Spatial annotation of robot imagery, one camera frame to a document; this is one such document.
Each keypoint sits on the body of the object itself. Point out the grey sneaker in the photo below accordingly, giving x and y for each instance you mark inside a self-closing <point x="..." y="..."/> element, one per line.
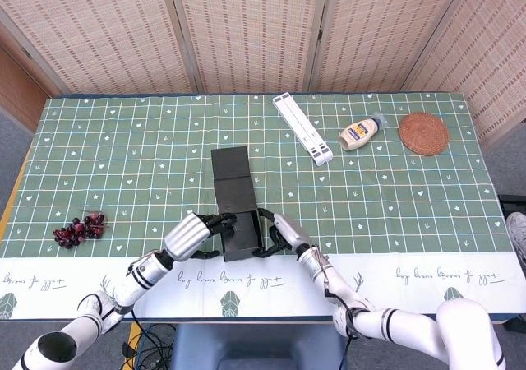
<point x="518" y="234"/>

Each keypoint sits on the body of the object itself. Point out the bamboo folding screen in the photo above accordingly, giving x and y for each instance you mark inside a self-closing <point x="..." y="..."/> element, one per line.
<point x="246" y="29"/>

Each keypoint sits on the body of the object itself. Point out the cream mayonnaise squeeze bottle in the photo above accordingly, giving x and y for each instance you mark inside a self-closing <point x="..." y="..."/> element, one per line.
<point x="357" y="133"/>

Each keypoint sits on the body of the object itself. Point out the green grid deer tablecloth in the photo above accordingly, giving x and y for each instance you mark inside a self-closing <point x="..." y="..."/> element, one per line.
<point x="123" y="160"/>

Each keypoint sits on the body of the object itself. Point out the black cardboard folding box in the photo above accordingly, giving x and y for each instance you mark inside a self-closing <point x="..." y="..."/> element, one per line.
<point x="240" y="238"/>

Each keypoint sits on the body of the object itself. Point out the white folding stand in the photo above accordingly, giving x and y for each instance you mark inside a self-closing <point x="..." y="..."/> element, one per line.
<point x="302" y="127"/>

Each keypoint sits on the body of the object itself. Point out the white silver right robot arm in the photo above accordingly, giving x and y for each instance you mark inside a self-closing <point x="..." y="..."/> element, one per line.
<point x="328" y="275"/>

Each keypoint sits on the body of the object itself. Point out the round woven rattan coaster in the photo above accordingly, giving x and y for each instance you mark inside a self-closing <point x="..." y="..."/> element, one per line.
<point x="423" y="133"/>

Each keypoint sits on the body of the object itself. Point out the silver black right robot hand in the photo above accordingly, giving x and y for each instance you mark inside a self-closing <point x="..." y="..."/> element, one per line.
<point x="289" y="232"/>

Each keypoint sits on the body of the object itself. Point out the dark red grape bunch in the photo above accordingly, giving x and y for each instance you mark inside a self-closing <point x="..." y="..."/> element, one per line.
<point x="76" y="230"/>

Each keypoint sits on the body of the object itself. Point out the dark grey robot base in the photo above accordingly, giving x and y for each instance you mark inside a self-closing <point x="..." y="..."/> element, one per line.
<point x="259" y="345"/>

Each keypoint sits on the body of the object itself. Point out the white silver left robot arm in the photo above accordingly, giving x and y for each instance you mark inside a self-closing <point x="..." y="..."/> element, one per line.
<point x="144" y="275"/>

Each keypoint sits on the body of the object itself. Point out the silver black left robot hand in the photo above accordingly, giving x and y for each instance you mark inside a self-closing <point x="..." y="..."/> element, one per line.
<point x="185" y="236"/>

